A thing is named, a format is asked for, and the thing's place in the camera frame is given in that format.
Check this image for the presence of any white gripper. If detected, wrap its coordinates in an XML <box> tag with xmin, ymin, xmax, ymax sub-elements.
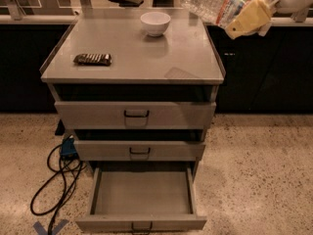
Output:
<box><xmin>225</xmin><ymin>0</ymin><xmax>313</xmax><ymax>39</ymax></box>

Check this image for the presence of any clear plastic water bottle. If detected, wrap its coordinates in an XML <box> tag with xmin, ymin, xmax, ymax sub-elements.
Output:
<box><xmin>179</xmin><ymin>0</ymin><xmax>249</xmax><ymax>28</ymax></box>

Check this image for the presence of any grey drawer cabinet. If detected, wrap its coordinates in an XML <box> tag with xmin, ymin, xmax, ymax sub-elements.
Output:
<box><xmin>39</xmin><ymin>6</ymin><xmax>226</xmax><ymax>178</ymax></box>

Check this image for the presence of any grey top drawer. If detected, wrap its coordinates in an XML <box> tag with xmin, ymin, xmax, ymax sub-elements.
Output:
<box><xmin>55</xmin><ymin>101</ymin><xmax>216</xmax><ymax>129</ymax></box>

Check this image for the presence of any grey middle drawer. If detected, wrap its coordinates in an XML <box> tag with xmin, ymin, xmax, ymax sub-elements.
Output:
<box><xmin>74</xmin><ymin>140</ymin><xmax>205</xmax><ymax>162</ymax></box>

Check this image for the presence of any grey open bottom drawer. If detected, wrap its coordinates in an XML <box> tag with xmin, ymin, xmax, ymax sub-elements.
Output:
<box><xmin>76</xmin><ymin>163</ymin><xmax>206</xmax><ymax>235</ymax></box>

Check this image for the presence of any white ceramic bowl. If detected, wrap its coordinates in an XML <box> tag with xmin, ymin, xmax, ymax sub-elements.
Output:
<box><xmin>140</xmin><ymin>12</ymin><xmax>171</xmax><ymax>36</ymax></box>

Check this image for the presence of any black office chair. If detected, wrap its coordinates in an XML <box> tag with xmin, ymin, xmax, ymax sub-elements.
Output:
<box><xmin>109</xmin><ymin>0</ymin><xmax>144</xmax><ymax>7</ymax></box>

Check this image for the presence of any dark striped snack bar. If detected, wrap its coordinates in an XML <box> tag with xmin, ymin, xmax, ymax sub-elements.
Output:
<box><xmin>73</xmin><ymin>54</ymin><xmax>112</xmax><ymax>67</ymax></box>

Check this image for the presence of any blue power box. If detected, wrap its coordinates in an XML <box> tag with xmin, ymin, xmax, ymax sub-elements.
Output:
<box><xmin>60</xmin><ymin>137</ymin><xmax>77</xmax><ymax>159</ymax></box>

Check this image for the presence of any glass partition with frame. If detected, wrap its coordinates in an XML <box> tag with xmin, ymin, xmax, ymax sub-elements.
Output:
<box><xmin>0</xmin><ymin>0</ymin><xmax>313</xmax><ymax>27</ymax></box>

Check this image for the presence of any black floor cable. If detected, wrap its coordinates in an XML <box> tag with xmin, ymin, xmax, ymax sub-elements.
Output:
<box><xmin>29</xmin><ymin>143</ymin><xmax>87</xmax><ymax>235</ymax></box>

